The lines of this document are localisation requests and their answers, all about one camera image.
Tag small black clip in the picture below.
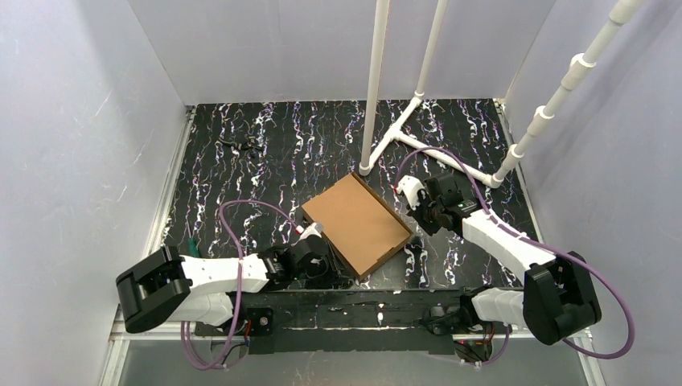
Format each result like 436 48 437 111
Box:
217 136 264 157

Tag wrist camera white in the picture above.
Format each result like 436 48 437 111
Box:
395 175 426 210
295 222 323 240

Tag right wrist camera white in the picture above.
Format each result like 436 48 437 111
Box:
395 175 426 210

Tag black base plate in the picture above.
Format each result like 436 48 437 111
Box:
194 289 512 355

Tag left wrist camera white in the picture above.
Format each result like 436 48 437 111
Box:
295 222 323 240

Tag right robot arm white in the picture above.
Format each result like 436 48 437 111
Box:
396 174 602 345

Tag white PVC pipe frame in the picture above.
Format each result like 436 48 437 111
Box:
359 0 646 189

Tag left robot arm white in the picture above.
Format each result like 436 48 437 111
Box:
115 235 345 334

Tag green handled tool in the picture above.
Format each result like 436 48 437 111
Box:
186 222 201 258

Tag brown cardboard box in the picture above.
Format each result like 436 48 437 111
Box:
302 172 413 281

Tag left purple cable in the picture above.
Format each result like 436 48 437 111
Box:
179 199 302 372

